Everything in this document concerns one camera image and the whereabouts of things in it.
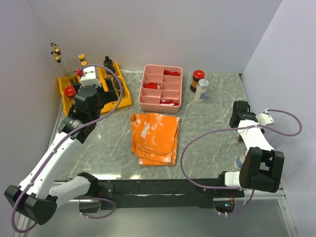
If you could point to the orange tie-dye cloth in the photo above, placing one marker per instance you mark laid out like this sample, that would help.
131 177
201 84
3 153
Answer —
155 138

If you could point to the red lid sauce jar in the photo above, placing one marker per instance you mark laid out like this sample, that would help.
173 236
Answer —
196 77

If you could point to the silver lid glass jar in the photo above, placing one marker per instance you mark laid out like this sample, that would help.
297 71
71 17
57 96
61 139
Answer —
201 90

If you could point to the red white sock bottom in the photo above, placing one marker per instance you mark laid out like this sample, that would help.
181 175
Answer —
169 103

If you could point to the pink divided tray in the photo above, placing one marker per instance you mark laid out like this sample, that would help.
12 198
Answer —
170 88

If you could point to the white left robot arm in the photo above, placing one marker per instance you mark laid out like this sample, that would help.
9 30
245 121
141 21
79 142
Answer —
35 197

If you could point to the white bottle black cap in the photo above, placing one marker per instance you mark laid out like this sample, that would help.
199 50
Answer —
108 62

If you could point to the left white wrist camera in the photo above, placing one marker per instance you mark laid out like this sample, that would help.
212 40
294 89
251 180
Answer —
89 76

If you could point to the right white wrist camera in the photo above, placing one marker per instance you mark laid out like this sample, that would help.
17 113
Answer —
265 118

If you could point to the red sock top compartment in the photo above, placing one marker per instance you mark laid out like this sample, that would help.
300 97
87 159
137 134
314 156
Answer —
169 73

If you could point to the brass clamp wall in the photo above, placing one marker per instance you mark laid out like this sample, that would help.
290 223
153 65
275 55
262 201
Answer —
56 56
55 47

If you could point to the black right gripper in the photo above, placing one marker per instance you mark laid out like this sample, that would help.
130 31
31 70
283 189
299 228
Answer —
252 114

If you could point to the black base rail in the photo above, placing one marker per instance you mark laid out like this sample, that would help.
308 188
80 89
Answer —
159 193

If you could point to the dark brown jar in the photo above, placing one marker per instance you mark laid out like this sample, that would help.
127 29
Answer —
240 139

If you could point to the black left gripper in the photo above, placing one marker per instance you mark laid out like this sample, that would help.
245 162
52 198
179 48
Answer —
111 90

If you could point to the red sock middle compartment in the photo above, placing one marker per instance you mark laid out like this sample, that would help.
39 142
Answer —
152 86

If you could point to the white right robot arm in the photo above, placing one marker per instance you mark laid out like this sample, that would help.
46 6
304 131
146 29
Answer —
262 166

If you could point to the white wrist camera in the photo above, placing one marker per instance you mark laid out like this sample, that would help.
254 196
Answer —
89 76
265 118

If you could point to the brown spice jar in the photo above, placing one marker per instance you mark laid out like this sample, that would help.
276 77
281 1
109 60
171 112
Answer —
111 70

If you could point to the dark spice shaker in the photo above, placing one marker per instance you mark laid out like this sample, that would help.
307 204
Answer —
117 87

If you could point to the red sock compartment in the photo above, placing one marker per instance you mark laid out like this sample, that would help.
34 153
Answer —
169 73
152 86

